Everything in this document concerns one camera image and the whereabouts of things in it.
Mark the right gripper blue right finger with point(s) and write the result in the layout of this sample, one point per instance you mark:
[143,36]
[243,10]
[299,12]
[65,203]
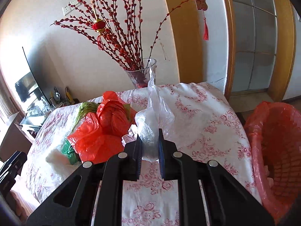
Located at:
[208,193]

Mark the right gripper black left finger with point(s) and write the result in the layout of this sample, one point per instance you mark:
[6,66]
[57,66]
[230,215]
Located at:
[92,195]

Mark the white foam wrap bag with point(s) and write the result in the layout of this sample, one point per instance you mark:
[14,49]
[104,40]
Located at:
[60,165]

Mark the dark green plastic bag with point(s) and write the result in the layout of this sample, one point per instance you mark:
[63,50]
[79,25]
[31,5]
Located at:
[68,151]

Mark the large red plastic bag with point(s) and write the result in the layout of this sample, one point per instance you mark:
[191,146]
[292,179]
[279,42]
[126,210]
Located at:
[91,144]

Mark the light green paw-print bag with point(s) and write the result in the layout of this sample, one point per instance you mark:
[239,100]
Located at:
[87,107]

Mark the clear white plastic bag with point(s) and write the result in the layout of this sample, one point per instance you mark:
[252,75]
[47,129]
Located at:
[157,115]

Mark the small red knotted bag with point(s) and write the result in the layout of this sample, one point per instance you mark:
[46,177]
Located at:
[115,117]

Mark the glass tv stand clutter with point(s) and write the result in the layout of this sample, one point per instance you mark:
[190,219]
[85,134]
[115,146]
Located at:
[38,110]

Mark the floral white red tablecloth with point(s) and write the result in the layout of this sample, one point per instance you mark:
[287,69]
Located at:
[206,128]

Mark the flat screen television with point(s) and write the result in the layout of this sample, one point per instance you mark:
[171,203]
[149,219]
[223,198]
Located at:
[25,83]

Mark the red bin liner bag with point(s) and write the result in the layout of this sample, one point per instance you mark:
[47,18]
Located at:
[277,155]

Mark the white plastic laundry basket bin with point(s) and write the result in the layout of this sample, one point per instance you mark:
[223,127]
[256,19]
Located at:
[279,159]

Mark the glass vase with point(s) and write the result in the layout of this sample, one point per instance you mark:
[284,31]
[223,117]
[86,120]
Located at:
[141,77]

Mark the frosted glass sliding door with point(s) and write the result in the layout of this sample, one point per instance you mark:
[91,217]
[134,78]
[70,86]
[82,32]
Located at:
[256,44]

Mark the small red lantern ornament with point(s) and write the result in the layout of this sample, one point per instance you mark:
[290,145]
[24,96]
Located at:
[99,25]

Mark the red berry branch bouquet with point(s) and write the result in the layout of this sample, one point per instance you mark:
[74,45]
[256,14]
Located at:
[122,37]

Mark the red fu tassel ornament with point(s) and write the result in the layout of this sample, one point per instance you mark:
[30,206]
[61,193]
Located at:
[202,5]

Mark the white wall switch socket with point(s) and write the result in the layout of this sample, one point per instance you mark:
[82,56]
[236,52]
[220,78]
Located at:
[70,7]

